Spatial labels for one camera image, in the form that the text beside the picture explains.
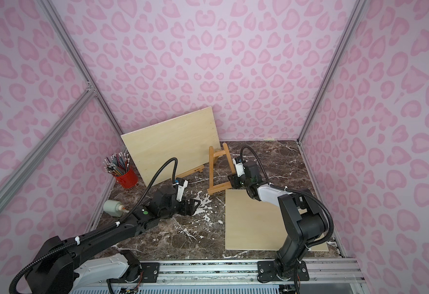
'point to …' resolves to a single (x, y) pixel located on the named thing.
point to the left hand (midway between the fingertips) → (195, 200)
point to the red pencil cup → (129, 179)
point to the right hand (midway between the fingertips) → (234, 174)
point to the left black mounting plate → (150, 271)
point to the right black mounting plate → (266, 271)
